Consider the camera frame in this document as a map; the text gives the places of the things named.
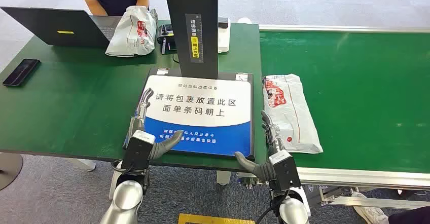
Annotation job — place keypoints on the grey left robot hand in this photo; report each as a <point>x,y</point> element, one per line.
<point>164,147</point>

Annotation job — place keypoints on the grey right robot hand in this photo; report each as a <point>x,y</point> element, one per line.
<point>258,170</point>

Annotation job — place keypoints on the white courier bag red print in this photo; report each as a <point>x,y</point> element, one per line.
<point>289,115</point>
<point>131,34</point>

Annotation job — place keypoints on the white table leg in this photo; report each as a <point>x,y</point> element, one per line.
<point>84,164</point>
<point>223,178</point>

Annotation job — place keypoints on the blue white scale platform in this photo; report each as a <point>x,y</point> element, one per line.
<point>201,115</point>

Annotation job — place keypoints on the silver tape piece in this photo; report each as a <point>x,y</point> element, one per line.
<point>163,71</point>
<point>242,77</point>

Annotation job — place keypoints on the black handheld controller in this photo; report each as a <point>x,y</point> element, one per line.
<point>164,31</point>

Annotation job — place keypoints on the white shoe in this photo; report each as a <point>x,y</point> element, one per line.
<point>369,212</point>

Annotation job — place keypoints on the green belt conveyor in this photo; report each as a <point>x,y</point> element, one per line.
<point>352,98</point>

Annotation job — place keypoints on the white power strip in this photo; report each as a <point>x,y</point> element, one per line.
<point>223,39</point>

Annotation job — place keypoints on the black power adapter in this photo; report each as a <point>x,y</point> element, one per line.
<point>223,22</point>

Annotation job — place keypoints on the black scale column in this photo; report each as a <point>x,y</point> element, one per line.
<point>195,4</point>

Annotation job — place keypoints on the white rounded object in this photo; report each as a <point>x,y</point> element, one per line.
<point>244,20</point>

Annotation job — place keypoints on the person's leg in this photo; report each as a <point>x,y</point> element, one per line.
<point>411,216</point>

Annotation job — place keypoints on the black smartphone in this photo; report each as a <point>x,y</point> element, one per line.
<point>20,72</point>

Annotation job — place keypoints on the black laptop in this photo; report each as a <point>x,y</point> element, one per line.
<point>53,27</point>

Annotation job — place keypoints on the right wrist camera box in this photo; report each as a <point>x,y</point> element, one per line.
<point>285,172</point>

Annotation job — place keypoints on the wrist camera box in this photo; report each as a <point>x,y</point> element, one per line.
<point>285,172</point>
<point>137,152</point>

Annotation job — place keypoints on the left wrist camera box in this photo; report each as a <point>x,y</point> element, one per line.
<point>137,152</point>

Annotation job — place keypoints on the grey round pedestal base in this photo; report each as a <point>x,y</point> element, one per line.
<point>8,170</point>

